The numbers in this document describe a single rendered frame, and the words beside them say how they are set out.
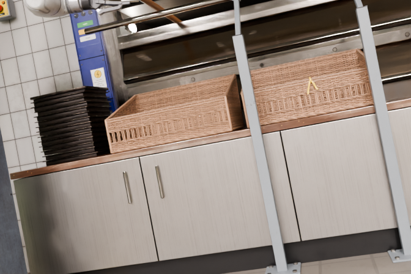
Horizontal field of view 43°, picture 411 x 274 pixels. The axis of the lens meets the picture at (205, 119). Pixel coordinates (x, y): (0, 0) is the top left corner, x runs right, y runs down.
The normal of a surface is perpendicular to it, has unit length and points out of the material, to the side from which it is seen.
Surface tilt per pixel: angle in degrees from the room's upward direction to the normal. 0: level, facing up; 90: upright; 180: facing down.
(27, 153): 90
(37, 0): 107
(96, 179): 90
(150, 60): 70
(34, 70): 90
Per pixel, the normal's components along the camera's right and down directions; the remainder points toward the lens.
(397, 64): -0.25, -0.31
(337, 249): -0.20, 0.03
